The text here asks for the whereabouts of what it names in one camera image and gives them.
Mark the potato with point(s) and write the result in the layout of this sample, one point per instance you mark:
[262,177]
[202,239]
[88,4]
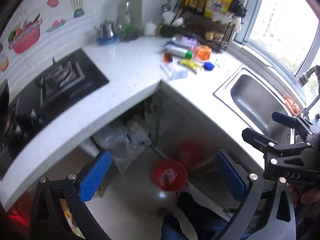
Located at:
[209,35]

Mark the dark sauce bottle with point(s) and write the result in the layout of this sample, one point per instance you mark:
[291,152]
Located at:
[200,2]

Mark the ginger root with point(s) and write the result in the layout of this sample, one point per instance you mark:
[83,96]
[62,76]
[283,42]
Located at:
[218,35]

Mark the black utensil holder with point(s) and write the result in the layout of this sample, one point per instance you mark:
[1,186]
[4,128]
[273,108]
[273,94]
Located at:
[168,31]

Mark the blue round scrubber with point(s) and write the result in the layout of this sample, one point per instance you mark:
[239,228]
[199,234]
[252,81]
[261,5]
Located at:
[209,66]

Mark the black gas stove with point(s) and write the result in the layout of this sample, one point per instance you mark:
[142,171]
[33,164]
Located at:
[85,66]

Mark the red trash bin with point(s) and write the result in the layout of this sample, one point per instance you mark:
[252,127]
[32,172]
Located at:
[170,175]

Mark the spatula wall sticker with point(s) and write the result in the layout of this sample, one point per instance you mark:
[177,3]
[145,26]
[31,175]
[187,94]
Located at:
[77,5]

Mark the yellow detergent container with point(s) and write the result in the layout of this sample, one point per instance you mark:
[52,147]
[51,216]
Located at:
[217,2]

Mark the lower cabinet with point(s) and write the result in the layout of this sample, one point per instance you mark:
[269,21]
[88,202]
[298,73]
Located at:
[200,130]

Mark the black plastic bag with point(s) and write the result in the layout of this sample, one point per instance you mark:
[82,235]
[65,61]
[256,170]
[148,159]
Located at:
[238,8]

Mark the white and green box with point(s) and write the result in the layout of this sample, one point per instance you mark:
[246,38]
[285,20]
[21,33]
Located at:
[178,52]

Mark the steel teapot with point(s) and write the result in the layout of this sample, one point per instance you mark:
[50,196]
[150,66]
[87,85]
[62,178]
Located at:
[107,28]

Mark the person's leg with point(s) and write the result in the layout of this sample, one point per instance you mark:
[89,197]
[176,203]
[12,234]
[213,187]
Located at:
[200,207]

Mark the white paper towel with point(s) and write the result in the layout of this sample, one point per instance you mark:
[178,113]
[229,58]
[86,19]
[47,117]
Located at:
[173,72]

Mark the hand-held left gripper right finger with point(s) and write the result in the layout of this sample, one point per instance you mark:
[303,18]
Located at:
[230,177]

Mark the white lidded jar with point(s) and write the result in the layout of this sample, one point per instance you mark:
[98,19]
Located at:
[150,28]

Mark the blue saucer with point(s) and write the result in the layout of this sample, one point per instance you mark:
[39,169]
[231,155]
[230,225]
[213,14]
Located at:
[108,41]

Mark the white and blue tube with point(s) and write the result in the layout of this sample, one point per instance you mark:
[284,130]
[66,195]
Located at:
[172,44]

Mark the white rubber gloves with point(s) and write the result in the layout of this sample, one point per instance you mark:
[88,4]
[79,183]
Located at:
[235,23]

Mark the purple packet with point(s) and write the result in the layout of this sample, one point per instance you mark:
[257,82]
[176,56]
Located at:
[185,41]

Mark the steel ladle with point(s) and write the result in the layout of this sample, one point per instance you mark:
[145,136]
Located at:
[165,7]

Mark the person's right hand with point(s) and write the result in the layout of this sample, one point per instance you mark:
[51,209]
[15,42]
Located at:
[310,196]

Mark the reddish plastic wrapper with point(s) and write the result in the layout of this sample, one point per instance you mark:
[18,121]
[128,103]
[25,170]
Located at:
[204,53]

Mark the tomato plate wall sticker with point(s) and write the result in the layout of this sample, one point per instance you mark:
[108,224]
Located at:
[57,25]

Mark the dark patterned pot mat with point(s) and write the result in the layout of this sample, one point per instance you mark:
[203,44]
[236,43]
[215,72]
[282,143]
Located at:
[129,33]

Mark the yellow snack packet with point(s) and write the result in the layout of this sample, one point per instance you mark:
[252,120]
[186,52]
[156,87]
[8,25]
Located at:
[191,65]

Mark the black pan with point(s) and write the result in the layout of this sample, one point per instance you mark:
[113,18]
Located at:
[3,105]

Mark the white spoon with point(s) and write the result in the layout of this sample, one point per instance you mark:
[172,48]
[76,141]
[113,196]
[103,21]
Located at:
[168,17]
[178,23]

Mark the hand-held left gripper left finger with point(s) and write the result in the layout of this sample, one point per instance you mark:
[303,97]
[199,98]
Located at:
[96,175]

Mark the grey plastic bag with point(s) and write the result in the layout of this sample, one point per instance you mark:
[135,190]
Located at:
[120,142]

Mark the window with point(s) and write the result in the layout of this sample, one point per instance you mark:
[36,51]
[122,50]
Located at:
[282,17]

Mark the glass vase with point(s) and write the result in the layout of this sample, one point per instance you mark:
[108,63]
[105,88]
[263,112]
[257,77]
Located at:
[124,11]

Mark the steel sink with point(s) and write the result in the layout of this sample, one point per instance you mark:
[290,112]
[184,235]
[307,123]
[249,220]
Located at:
[255,100]

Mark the red pot wall sticker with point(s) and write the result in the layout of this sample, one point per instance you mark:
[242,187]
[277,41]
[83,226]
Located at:
[26,38]

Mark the pink pot wall sticker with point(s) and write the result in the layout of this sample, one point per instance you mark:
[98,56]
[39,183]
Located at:
[53,0]

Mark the orange scrubber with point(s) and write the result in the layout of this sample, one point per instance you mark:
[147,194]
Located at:
[292,107]

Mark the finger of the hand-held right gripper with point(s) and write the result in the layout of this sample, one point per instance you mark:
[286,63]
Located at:
[283,119]
[257,138]

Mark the steel faucet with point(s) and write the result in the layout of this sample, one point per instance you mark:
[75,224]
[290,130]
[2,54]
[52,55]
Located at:
[308,73]

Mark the small brown packet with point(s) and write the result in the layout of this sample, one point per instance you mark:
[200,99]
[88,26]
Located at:
[167,57]

